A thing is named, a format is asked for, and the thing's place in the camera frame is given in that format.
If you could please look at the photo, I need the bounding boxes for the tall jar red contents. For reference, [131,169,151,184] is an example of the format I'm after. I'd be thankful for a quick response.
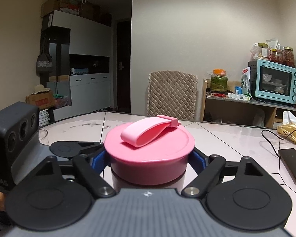
[282,46,295,67]

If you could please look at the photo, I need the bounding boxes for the black smartphone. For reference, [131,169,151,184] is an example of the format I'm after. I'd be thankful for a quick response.
[278,148,296,185]

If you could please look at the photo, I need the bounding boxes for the teal toaster oven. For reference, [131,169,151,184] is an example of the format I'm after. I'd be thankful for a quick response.
[248,59,296,105]

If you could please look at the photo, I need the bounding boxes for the wooden side shelf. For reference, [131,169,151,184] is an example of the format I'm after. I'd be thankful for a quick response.
[203,78,296,129]

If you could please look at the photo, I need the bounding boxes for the pickle jar with orange lid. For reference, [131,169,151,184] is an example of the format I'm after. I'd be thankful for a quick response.
[210,69,229,91]

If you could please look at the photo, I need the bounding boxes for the black cable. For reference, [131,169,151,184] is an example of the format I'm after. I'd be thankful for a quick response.
[261,127,296,152]

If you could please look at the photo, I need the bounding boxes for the green and white package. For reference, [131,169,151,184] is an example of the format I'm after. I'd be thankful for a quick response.
[239,67,252,97]

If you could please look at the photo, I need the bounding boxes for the cardboard box red label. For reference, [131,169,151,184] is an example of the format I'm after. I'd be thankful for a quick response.
[25,90,56,109]

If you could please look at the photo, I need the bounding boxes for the straw hat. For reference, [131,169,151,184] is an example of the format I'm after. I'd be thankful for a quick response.
[31,84,51,95]

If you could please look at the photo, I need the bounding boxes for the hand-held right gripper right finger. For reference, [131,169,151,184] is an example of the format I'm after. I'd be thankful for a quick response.
[181,150,278,199]

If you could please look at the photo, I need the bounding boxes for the small jar red contents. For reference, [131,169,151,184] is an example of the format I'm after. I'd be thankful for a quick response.
[270,49,284,63]

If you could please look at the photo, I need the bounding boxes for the hanging grey bag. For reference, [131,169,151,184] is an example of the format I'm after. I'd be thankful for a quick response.
[37,39,53,74]

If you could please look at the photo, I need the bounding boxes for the blue tray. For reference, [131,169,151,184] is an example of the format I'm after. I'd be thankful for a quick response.
[70,68,89,76]

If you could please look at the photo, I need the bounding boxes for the brown cardboard boxes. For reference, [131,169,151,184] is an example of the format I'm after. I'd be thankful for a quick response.
[41,0,112,26]

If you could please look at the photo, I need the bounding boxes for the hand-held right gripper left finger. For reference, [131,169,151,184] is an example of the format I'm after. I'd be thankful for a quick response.
[23,150,115,199]

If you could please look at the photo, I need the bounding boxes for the pink bottle cap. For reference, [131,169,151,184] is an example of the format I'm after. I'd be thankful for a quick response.
[104,115,196,179]

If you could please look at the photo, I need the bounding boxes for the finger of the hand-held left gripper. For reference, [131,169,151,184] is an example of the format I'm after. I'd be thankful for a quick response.
[78,142,105,155]

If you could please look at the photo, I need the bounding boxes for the dark door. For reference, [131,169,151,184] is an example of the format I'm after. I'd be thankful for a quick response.
[115,18,132,113]

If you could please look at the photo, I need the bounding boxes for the yellow tissue pack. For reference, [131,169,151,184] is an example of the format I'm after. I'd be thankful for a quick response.
[277,111,296,146]

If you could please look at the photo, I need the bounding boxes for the flat white box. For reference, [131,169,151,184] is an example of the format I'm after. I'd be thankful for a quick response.
[228,92,251,101]

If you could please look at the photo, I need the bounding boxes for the stack of white plates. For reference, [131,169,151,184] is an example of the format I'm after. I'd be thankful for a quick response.
[39,109,50,128]

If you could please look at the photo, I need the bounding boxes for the white paper packet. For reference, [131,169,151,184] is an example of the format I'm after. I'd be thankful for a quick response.
[266,39,280,50]

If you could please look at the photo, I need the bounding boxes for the white and black wall cabinet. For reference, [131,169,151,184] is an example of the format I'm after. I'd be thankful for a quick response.
[39,10,112,121]

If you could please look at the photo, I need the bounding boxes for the chair with quilted cover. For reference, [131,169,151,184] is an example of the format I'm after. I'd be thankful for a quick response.
[147,71,198,120]

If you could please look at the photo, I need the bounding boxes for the gold lid jar pale contents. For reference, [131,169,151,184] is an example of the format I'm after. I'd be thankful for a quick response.
[252,43,269,61]

